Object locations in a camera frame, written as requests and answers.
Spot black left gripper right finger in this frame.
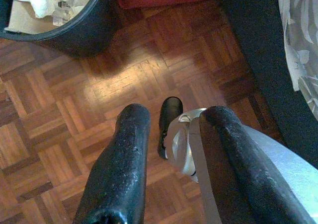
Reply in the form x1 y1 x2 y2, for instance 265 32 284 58
198 106 318 224

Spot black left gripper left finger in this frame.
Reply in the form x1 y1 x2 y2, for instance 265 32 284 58
73 103 152 224

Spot dark bed base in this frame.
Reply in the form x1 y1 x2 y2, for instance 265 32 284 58
218 0 318 170

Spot black round trash bin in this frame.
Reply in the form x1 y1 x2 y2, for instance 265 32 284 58
0 0 125 58

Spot beige floral bed sheet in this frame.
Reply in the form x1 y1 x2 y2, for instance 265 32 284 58
278 0 318 125

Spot brown cardboard piece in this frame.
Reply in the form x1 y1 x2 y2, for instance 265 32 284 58
4 0 63 35

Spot crumpled white paper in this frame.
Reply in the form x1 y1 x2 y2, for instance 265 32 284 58
0 0 97 26

